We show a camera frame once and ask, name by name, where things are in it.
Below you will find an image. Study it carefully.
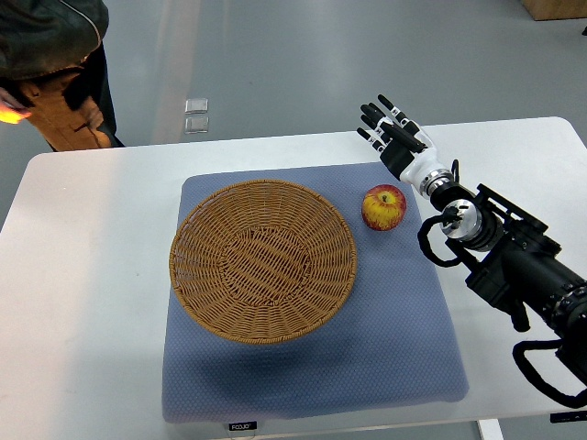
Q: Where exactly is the black label tag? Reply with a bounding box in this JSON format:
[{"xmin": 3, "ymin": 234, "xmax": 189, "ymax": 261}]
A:
[{"xmin": 228, "ymin": 421, "xmax": 258, "ymax": 432}]

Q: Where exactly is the person in dark jacket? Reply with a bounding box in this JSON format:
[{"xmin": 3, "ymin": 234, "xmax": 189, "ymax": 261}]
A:
[{"xmin": 1, "ymin": 1, "xmax": 122, "ymax": 152}]

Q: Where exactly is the lower metal floor plate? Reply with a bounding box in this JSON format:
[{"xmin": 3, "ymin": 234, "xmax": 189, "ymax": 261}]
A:
[{"xmin": 184, "ymin": 115, "xmax": 209, "ymax": 134}]

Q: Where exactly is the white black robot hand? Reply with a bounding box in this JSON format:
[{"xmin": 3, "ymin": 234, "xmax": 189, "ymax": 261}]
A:
[{"xmin": 357, "ymin": 94, "xmax": 454, "ymax": 198}]

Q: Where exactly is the metal floor plate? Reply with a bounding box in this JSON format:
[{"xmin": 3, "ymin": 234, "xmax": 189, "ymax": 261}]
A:
[
  {"xmin": 184, "ymin": 98, "xmax": 208, "ymax": 115},
  {"xmin": 184, "ymin": 115, "xmax": 209, "ymax": 134}
]

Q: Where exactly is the red yellow apple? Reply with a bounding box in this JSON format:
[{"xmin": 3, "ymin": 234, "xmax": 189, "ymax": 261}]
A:
[{"xmin": 361, "ymin": 184, "xmax": 407, "ymax": 232}]

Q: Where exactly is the upper metal floor plate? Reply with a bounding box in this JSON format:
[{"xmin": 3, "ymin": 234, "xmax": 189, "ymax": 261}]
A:
[{"xmin": 184, "ymin": 98, "xmax": 208, "ymax": 115}]

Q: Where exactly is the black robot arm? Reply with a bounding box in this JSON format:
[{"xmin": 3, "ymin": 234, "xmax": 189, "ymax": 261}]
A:
[{"xmin": 417, "ymin": 162, "xmax": 586, "ymax": 409}]

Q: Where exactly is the blue grey cushion mat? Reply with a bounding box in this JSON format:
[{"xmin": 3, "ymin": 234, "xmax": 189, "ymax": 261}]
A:
[{"xmin": 162, "ymin": 162, "xmax": 469, "ymax": 424}]

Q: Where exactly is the brown wicker basket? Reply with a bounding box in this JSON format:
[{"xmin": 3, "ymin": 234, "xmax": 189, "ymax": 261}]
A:
[{"xmin": 169, "ymin": 180, "xmax": 358, "ymax": 345}]

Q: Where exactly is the wooden box corner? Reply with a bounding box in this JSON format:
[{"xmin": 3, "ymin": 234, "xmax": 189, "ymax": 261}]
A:
[{"xmin": 522, "ymin": 0, "xmax": 586, "ymax": 21}]

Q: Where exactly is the white table leg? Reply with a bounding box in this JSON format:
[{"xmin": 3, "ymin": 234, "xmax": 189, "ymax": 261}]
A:
[{"xmin": 477, "ymin": 419, "xmax": 504, "ymax": 440}]

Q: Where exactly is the black table control panel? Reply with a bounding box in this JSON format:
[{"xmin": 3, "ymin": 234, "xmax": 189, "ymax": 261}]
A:
[{"xmin": 549, "ymin": 411, "xmax": 587, "ymax": 424}]

